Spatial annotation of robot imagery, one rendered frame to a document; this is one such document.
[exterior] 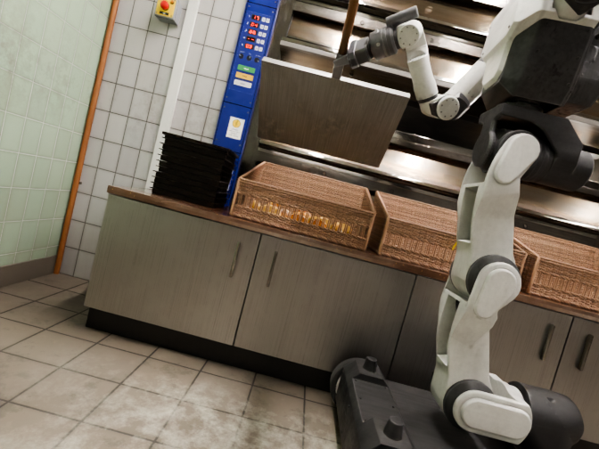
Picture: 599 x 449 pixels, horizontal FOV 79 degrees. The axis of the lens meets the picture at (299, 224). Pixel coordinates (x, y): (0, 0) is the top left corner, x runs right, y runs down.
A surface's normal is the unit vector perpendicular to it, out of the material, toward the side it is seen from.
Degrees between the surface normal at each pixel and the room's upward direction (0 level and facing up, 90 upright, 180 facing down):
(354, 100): 140
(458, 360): 90
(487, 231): 90
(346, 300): 90
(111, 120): 90
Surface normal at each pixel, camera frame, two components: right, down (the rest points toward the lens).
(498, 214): 0.02, 0.47
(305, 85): -0.22, 0.78
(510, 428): -0.03, 0.06
